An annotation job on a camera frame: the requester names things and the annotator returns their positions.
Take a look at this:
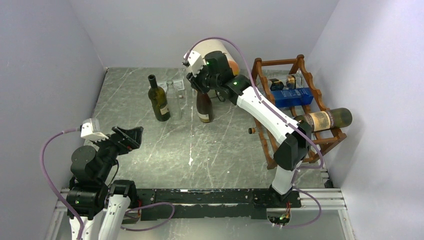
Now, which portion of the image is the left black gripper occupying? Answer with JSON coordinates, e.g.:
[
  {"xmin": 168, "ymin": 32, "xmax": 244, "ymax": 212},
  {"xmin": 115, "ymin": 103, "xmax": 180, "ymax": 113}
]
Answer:
[{"xmin": 89, "ymin": 124, "xmax": 143, "ymax": 181}]

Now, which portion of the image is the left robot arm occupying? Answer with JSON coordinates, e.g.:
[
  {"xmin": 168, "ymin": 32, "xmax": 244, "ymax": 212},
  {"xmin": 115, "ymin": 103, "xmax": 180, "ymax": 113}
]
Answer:
[{"xmin": 66, "ymin": 123, "xmax": 144, "ymax": 240}]

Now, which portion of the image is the green wine bottle tan label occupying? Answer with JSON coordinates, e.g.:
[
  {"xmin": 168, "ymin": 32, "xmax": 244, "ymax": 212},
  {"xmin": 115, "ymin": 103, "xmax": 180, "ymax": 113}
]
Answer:
[{"xmin": 294, "ymin": 107, "xmax": 353, "ymax": 133}]

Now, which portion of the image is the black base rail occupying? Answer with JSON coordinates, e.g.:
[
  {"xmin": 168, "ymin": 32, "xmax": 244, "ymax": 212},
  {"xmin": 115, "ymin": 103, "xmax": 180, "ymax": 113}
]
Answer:
[{"xmin": 137, "ymin": 188, "xmax": 302, "ymax": 221}]

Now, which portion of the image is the gold-foil dark wine bottle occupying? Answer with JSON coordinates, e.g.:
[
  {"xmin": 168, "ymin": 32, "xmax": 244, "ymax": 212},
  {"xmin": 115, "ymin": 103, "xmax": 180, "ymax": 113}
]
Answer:
[{"xmin": 196, "ymin": 91, "xmax": 214, "ymax": 123}]

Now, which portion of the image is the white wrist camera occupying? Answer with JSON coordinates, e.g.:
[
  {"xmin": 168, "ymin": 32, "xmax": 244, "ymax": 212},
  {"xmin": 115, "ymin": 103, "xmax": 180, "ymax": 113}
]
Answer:
[
  {"xmin": 80, "ymin": 118, "xmax": 109, "ymax": 142},
  {"xmin": 182, "ymin": 50, "xmax": 205, "ymax": 77}
]

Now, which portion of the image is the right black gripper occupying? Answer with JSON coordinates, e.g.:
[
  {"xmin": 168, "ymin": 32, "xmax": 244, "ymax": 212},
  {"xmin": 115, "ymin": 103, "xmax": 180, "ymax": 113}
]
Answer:
[{"xmin": 186, "ymin": 61, "xmax": 221, "ymax": 94}]

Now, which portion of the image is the round cream drawer cabinet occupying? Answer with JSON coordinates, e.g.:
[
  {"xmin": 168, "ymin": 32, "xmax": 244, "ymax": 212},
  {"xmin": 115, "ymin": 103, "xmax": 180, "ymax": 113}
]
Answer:
[{"xmin": 193, "ymin": 39, "xmax": 240, "ymax": 76}]

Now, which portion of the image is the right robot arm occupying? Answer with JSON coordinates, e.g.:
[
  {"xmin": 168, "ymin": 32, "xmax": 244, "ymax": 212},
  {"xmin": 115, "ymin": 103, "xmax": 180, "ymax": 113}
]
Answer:
[{"xmin": 95, "ymin": 50, "xmax": 311, "ymax": 207}]

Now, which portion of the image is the wooden wine rack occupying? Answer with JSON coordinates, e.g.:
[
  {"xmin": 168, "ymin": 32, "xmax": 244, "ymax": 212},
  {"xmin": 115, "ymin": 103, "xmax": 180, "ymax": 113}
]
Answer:
[{"xmin": 247, "ymin": 54, "xmax": 348, "ymax": 170}]

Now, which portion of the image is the clear square glass bottle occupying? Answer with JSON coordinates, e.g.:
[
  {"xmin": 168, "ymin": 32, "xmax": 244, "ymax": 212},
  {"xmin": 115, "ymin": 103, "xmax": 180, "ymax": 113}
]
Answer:
[{"xmin": 166, "ymin": 80, "xmax": 182, "ymax": 120}]

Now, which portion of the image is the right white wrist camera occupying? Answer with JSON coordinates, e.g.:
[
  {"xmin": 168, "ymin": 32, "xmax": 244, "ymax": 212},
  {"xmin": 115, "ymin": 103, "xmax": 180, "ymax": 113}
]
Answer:
[{"xmin": 182, "ymin": 50, "xmax": 205, "ymax": 77}]

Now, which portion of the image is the blue glass bottle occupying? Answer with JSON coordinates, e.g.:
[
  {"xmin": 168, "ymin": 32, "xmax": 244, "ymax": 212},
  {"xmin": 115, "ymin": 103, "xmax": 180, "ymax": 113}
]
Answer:
[{"xmin": 271, "ymin": 87, "xmax": 314, "ymax": 108}]

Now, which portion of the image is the purple cable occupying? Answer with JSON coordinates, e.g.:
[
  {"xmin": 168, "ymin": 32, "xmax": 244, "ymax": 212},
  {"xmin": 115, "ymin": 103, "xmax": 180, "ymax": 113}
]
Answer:
[
  {"xmin": 39, "ymin": 129, "xmax": 84, "ymax": 240},
  {"xmin": 183, "ymin": 37, "xmax": 326, "ymax": 229}
]

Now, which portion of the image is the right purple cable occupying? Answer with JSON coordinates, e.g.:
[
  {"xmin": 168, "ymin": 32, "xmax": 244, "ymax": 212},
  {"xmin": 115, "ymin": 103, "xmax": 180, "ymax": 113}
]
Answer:
[{"xmin": 183, "ymin": 37, "xmax": 326, "ymax": 229}]

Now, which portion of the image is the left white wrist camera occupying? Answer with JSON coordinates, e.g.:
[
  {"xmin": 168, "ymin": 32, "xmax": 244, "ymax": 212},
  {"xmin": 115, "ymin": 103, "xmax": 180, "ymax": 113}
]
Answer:
[{"xmin": 80, "ymin": 118, "xmax": 109, "ymax": 142}]

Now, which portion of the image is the dark green wine bottle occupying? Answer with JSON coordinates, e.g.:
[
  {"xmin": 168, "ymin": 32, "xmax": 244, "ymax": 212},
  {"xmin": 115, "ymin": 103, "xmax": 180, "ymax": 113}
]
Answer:
[{"xmin": 148, "ymin": 74, "xmax": 171, "ymax": 122}]

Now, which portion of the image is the small clear black-cap bottle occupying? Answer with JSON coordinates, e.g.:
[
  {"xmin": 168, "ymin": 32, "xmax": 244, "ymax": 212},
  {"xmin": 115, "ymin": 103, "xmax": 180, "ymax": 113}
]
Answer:
[{"xmin": 270, "ymin": 74, "xmax": 304, "ymax": 91}]

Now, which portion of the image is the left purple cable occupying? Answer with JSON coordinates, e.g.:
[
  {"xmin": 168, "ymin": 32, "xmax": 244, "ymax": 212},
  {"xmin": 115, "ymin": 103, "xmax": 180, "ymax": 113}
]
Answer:
[{"xmin": 39, "ymin": 129, "xmax": 84, "ymax": 240}]

